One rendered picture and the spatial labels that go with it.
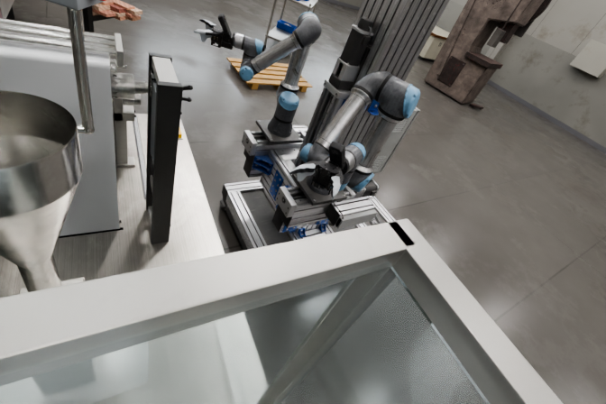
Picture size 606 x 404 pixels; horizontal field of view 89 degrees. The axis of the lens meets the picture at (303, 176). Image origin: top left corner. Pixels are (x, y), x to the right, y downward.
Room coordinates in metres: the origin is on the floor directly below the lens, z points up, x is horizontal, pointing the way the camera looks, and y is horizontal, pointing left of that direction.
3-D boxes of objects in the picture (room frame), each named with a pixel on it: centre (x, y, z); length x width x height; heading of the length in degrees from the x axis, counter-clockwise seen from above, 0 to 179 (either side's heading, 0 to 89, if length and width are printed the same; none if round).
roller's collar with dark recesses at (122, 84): (0.64, 0.51, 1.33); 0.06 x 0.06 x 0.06; 41
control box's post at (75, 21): (0.37, 0.36, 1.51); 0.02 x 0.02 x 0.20
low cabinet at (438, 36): (11.47, -2.07, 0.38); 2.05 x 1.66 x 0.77; 134
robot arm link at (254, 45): (1.68, 0.54, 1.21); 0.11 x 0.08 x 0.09; 108
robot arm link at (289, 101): (1.65, 0.25, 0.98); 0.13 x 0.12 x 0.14; 18
